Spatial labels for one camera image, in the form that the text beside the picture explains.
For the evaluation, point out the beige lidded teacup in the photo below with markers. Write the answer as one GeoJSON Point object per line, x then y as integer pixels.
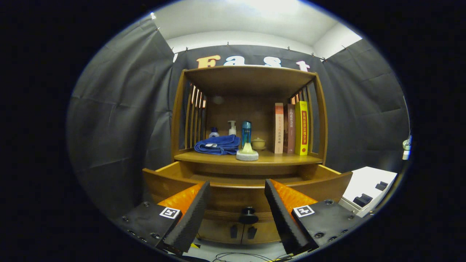
{"type": "Point", "coordinates": [259, 143]}

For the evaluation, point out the white round device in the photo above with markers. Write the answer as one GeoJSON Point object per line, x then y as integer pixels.
{"type": "Point", "coordinates": [407, 145]}

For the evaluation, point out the white pump bottle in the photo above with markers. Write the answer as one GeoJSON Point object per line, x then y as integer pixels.
{"type": "Point", "coordinates": [232, 130]}

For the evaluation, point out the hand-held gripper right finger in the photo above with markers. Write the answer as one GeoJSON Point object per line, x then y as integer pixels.
{"type": "Point", "coordinates": [284, 222]}

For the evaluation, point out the wooden countertop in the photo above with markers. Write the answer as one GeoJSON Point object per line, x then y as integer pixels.
{"type": "Point", "coordinates": [284, 158]}

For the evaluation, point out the pale green ornament white base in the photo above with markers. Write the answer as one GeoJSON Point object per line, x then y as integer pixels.
{"type": "Point", "coordinates": [247, 155]}

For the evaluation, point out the blue glass bottle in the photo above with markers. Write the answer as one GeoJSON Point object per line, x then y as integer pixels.
{"type": "Point", "coordinates": [246, 133]}

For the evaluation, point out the pale pink book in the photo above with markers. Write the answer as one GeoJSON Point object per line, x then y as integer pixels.
{"type": "Point", "coordinates": [279, 127]}

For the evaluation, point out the small white blue-capped bottle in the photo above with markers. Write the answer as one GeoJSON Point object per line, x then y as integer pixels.
{"type": "Point", "coordinates": [214, 134]}

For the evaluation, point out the yellow black floor tape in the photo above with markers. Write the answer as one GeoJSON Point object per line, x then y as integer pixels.
{"type": "Point", "coordinates": [194, 246]}

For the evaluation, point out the yellow book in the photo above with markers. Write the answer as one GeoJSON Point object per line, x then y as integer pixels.
{"type": "Point", "coordinates": [301, 127]}

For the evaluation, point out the brown book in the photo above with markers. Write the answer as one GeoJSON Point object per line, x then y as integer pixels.
{"type": "Point", "coordinates": [290, 127]}

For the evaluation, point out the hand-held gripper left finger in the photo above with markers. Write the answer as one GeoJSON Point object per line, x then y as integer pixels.
{"type": "Point", "coordinates": [189, 222]}

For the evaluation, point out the wooden cabinet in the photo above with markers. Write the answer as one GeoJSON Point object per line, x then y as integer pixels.
{"type": "Point", "coordinates": [247, 78]}

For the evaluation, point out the blue folded towel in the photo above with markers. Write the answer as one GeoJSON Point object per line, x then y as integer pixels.
{"type": "Point", "coordinates": [218, 143]}

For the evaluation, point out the wooden cabinet door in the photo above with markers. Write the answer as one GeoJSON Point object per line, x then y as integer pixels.
{"type": "Point", "coordinates": [265, 231]}
{"type": "Point", "coordinates": [218, 231]}

